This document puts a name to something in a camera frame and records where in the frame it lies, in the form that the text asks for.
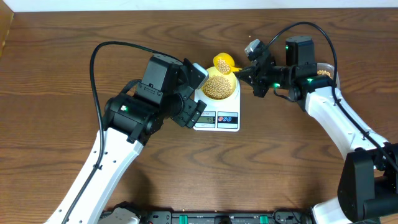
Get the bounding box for yellow plastic bowl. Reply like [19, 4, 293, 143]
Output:
[207, 67, 237, 95]

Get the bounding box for soybeans in scoop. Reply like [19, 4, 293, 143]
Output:
[216, 58, 231, 75]

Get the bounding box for clear plastic container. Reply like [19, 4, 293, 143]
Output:
[317, 63, 335, 79]

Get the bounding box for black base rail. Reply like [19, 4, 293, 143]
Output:
[99, 202, 317, 224]

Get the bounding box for soybeans pile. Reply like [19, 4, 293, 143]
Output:
[317, 70, 333, 79]

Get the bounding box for white digital kitchen scale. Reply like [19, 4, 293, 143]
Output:
[193, 79, 241, 132]

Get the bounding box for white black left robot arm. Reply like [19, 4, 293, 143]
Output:
[47, 54, 209, 223]

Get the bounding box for soybeans in yellow bowl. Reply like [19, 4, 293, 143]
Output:
[201, 75, 233, 100]

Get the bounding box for yellow measuring scoop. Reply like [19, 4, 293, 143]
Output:
[213, 53, 241, 75]

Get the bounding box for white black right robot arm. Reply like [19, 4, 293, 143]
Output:
[236, 36, 397, 223]

